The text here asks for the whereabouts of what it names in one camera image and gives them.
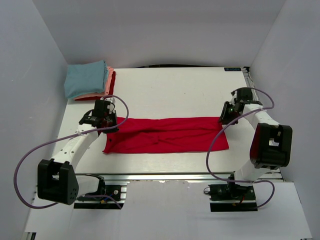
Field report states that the bright red t shirt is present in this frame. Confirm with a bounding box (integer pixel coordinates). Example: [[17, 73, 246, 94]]
[[103, 117, 222, 154]]

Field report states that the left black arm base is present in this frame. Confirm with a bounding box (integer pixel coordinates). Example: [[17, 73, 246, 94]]
[[73, 174, 124, 210]]

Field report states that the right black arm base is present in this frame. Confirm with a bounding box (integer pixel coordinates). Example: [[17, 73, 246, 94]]
[[203, 182, 258, 213]]

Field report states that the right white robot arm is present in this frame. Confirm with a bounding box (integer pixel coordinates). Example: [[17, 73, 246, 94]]
[[218, 87, 293, 200]]

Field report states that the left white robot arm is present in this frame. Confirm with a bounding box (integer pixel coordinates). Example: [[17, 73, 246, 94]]
[[37, 98, 118, 205]]

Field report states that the folded light blue t shirt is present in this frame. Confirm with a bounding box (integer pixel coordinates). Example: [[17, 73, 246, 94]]
[[64, 60, 108, 99]]

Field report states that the blue label sticker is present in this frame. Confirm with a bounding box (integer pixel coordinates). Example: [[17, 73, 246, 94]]
[[224, 67, 242, 72]]

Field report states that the folded dark red t shirt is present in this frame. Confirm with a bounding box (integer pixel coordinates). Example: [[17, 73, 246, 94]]
[[75, 71, 116, 101]]

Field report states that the folded pink t shirt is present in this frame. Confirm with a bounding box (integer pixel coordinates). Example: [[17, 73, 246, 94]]
[[74, 66, 115, 100]]

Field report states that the aluminium table frame rail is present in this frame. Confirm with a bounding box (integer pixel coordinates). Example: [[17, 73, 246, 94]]
[[76, 171, 284, 182]]

